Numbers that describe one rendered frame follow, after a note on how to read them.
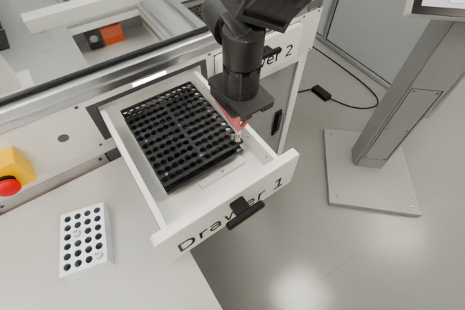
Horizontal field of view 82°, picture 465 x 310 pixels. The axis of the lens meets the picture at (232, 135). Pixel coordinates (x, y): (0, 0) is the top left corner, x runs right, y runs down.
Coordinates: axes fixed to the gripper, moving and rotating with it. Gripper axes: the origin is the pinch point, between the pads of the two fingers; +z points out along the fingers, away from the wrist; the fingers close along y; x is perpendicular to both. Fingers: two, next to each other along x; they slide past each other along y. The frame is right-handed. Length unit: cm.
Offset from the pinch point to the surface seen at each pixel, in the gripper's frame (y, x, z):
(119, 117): -24.6, -17.3, 10.7
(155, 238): 9.6, -21.5, 2.2
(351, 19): -80, 162, 65
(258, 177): 10.1, -2.8, 2.0
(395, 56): -37, 159, 70
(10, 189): -15.7, -40.4, 8.1
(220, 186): 3.9, -6.6, 11.3
